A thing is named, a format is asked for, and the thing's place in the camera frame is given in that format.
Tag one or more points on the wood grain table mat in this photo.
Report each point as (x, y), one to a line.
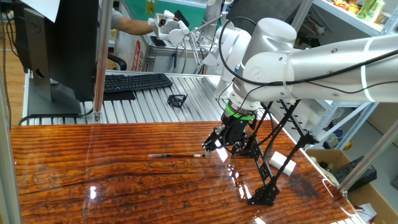
(124, 186)

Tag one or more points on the black pen rack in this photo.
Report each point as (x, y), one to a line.
(264, 196)

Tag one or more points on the white carton red lettering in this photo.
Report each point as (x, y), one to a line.
(136, 56)

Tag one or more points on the white articulated device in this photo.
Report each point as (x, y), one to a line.
(169, 28)

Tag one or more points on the white metal shelf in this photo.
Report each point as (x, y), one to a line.
(348, 18)

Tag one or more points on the white foam block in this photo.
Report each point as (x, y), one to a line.
(280, 161)

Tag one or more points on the thin black pen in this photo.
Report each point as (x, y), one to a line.
(161, 155)

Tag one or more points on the black desk pad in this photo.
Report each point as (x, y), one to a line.
(119, 96)

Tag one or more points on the dark grey panel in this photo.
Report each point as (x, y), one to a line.
(264, 9)

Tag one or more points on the black keyboard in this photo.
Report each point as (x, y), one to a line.
(136, 82)

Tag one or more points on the white paper sheet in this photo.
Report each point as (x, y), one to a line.
(40, 7)

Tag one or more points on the cardboard box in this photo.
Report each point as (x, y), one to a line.
(329, 155)

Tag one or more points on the yellow drink bottle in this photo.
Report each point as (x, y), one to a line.
(150, 6)

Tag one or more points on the bare forearm of operator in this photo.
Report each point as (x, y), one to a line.
(136, 26)

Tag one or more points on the black tablet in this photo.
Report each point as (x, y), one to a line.
(183, 18)

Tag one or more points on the small black folding stand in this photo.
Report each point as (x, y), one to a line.
(177, 100)

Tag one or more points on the pale green plastic bottle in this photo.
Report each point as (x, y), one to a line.
(377, 11)

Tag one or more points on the green board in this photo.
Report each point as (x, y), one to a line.
(136, 9)

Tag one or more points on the black computer monitor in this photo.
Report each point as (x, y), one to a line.
(71, 46)

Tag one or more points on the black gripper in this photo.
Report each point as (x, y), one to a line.
(236, 130)

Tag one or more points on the black plastic case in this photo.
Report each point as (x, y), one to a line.
(354, 174)

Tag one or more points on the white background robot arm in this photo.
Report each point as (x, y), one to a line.
(233, 46)

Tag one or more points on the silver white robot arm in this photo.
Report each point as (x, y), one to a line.
(311, 71)

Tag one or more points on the black chair armrest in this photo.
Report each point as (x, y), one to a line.
(119, 60)

